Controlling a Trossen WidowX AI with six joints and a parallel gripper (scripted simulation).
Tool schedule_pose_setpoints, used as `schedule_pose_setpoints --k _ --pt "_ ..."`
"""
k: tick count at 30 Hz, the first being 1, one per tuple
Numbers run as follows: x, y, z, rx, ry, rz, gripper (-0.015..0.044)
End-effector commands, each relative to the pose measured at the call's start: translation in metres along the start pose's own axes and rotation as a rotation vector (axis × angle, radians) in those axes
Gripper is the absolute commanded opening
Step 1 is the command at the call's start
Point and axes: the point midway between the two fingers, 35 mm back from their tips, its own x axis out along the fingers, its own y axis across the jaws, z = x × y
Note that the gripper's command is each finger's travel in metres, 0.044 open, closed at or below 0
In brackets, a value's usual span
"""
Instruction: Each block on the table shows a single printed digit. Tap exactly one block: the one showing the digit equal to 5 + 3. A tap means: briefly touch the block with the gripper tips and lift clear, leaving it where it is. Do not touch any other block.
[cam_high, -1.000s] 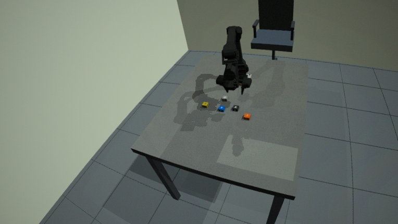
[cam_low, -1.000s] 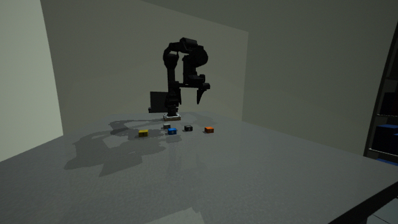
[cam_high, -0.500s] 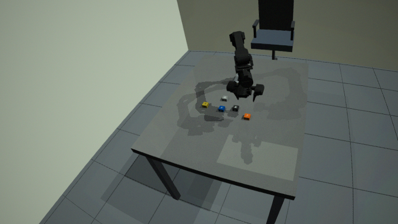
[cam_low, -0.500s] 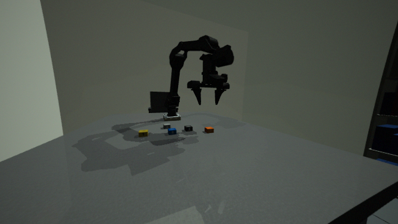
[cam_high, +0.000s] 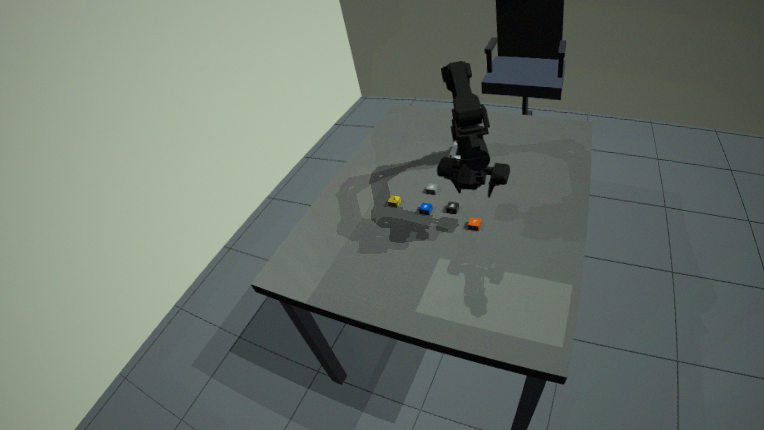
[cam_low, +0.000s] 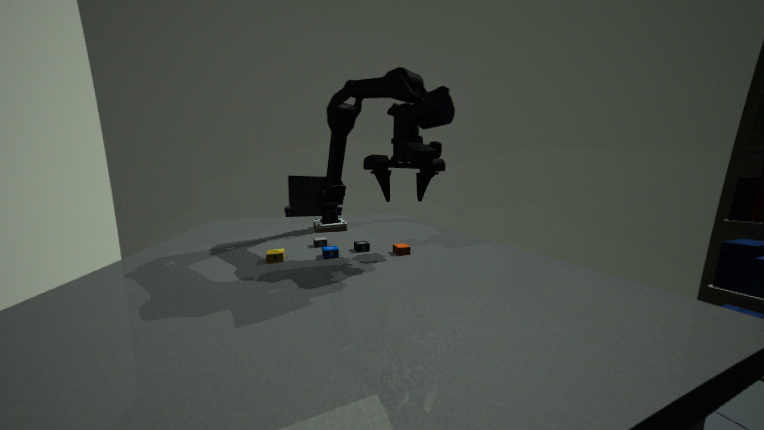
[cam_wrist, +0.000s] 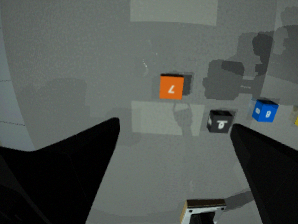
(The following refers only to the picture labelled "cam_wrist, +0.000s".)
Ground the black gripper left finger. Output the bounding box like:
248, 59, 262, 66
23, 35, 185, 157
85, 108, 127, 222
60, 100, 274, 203
0, 117, 120, 224

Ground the blue block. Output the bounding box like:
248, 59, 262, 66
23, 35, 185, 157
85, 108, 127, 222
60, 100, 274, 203
251, 99, 279, 123

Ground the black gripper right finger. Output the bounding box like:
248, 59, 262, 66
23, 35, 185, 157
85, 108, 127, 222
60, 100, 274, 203
230, 124, 298, 224

